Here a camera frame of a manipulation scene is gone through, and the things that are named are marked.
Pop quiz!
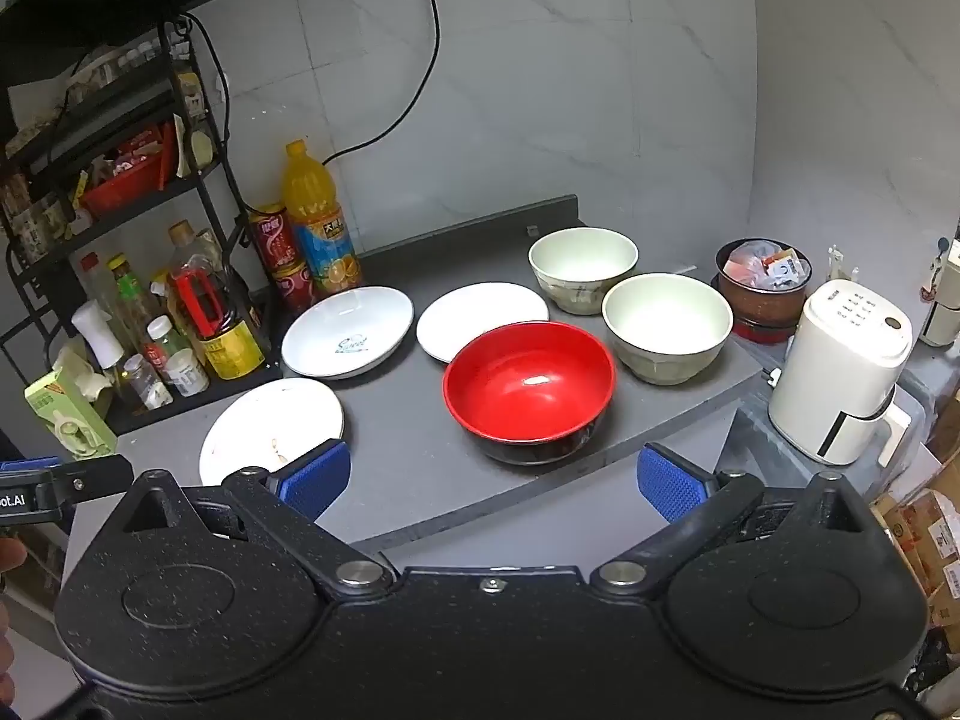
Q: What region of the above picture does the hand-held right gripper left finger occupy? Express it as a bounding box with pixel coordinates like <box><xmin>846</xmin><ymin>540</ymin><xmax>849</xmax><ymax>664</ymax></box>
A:
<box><xmin>120</xmin><ymin>439</ymin><xmax>395</xmax><ymax>593</ymax></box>

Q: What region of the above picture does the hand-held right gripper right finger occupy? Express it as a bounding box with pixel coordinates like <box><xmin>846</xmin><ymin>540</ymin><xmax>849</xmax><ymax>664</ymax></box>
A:
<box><xmin>591</xmin><ymin>442</ymin><xmax>875</xmax><ymax>593</ymax></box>

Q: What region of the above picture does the white deep plate teal print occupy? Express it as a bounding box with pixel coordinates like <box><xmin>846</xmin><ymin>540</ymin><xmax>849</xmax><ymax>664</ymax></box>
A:
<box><xmin>281</xmin><ymin>285</ymin><xmax>416</xmax><ymax>381</ymax></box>

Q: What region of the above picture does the person's left hand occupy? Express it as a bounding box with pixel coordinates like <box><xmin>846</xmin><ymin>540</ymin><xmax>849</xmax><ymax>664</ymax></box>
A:
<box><xmin>0</xmin><ymin>536</ymin><xmax>29</xmax><ymax>687</ymax></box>

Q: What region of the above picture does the white stained plate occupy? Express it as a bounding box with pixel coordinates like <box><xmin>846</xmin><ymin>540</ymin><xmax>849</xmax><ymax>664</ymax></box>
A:
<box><xmin>199</xmin><ymin>378</ymin><xmax>346</xmax><ymax>488</ymax></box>

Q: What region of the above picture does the green cardboard box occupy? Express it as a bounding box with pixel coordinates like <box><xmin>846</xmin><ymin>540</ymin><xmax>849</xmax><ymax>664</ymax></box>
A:
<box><xmin>24</xmin><ymin>369</ymin><xmax>119</xmax><ymax>458</ymax></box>

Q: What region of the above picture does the beige cloth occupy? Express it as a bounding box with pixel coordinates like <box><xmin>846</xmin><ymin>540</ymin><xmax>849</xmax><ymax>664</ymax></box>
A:
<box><xmin>64</xmin><ymin>341</ymin><xmax>115</xmax><ymax>392</ymax></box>

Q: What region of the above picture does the black metal rack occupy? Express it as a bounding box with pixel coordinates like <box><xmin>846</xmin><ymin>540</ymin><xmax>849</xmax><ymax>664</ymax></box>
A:
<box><xmin>0</xmin><ymin>15</ymin><xmax>284</xmax><ymax>437</ymax></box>

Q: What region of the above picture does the small clear spice jar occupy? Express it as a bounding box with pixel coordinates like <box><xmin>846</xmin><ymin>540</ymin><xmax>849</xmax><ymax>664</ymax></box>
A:
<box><xmin>122</xmin><ymin>354</ymin><xmax>173</xmax><ymax>411</ymax></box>

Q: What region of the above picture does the cream ceramic bowl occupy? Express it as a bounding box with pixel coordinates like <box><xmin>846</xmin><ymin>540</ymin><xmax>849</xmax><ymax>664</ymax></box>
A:
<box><xmin>601</xmin><ymin>273</ymin><xmax>734</xmax><ymax>386</ymax></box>
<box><xmin>528</xmin><ymin>226</ymin><xmax>640</xmax><ymax>316</ymax></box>

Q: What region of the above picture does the white labelled jar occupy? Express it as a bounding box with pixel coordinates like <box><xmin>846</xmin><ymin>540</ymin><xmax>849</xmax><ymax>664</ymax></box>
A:
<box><xmin>166</xmin><ymin>349</ymin><xmax>211</xmax><ymax>397</ymax></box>

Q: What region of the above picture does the white tall bottle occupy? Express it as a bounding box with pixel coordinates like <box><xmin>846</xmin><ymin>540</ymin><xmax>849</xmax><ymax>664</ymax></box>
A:
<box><xmin>71</xmin><ymin>300</ymin><xmax>126</xmax><ymax>370</ymax></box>

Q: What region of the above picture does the red and black bowl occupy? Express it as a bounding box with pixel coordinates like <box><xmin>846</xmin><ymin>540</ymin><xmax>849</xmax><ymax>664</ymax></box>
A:
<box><xmin>442</xmin><ymin>321</ymin><xmax>617</xmax><ymax>466</ymax></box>

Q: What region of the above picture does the small red black bowl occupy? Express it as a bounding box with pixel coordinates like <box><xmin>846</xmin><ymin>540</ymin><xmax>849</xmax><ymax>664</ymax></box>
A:
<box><xmin>731</xmin><ymin>311</ymin><xmax>797</xmax><ymax>344</ymax></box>

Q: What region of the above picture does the white capped seasoning bottle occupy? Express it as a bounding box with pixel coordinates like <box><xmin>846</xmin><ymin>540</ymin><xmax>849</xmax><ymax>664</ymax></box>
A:
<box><xmin>145</xmin><ymin>315</ymin><xmax>188</xmax><ymax>385</ymax></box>

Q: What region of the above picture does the dark soy sauce bottle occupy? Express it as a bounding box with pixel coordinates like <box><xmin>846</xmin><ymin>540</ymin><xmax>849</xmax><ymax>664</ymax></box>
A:
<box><xmin>217</xmin><ymin>236</ymin><xmax>265</xmax><ymax>331</ymax></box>

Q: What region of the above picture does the brown bowl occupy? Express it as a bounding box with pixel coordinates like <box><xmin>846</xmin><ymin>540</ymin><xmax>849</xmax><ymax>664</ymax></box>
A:
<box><xmin>714</xmin><ymin>238</ymin><xmax>812</xmax><ymax>327</ymax></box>

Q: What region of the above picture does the white kitchen appliance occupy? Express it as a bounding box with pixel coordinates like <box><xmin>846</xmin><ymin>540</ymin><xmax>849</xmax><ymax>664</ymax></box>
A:
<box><xmin>768</xmin><ymin>279</ymin><xmax>914</xmax><ymax>466</ymax></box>

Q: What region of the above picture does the red capped clear bottle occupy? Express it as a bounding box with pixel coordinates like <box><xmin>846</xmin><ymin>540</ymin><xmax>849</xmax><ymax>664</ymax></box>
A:
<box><xmin>79</xmin><ymin>253</ymin><xmax>115</xmax><ymax>310</ymax></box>

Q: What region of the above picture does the white flat plate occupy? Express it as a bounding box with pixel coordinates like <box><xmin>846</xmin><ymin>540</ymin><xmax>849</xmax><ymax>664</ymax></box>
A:
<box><xmin>416</xmin><ymin>282</ymin><xmax>551</xmax><ymax>365</ymax></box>

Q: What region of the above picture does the orange juice bottle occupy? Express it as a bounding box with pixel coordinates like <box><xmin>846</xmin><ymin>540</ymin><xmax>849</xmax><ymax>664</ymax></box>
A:
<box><xmin>281</xmin><ymin>139</ymin><xmax>362</xmax><ymax>297</ymax></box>

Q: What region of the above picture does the pile of sauce sachets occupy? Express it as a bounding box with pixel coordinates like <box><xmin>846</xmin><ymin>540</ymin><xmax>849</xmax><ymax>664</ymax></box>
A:
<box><xmin>724</xmin><ymin>240</ymin><xmax>809</xmax><ymax>292</ymax></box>

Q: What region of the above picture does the brown cardboard box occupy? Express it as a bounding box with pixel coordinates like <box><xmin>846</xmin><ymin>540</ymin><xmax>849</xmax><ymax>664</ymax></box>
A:
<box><xmin>874</xmin><ymin>487</ymin><xmax>960</xmax><ymax>616</ymax></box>

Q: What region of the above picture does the clear bottle gold cap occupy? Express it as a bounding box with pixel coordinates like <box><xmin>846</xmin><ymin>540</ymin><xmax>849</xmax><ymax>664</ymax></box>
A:
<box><xmin>166</xmin><ymin>220</ymin><xmax>226</xmax><ymax>293</ymax></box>

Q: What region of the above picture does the stack of food packets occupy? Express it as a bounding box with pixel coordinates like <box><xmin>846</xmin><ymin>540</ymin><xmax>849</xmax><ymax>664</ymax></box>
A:
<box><xmin>0</xmin><ymin>165</ymin><xmax>91</xmax><ymax>265</ymax></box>

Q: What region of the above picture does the red plastic basket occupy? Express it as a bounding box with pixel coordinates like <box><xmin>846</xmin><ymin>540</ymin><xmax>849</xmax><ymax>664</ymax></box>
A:
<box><xmin>79</xmin><ymin>124</ymin><xmax>179</xmax><ymax>216</ymax></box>

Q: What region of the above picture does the white device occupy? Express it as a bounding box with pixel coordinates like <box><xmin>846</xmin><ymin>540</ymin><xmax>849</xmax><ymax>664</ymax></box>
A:
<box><xmin>919</xmin><ymin>217</ymin><xmax>960</xmax><ymax>350</ymax></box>

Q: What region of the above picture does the oil jug red handle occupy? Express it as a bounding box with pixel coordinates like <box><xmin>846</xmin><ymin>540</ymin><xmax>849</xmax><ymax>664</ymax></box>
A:
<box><xmin>169</xmin><ymin>266</ymin><xmax>268</xmax><ymax>381</ymax></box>

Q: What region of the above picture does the thin black cable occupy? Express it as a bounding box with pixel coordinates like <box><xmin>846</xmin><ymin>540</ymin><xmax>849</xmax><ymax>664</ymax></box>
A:
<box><xmin>176</xmin><ymin>11</ymin><xmax>252</xmax><ymax>241</ymax></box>

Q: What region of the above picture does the black power cable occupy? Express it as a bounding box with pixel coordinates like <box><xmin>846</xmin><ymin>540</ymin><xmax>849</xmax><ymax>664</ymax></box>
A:
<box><xmin>321</xmin><ymin>0</ymin><xmax>445</xmax><ymax>167</ymax></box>

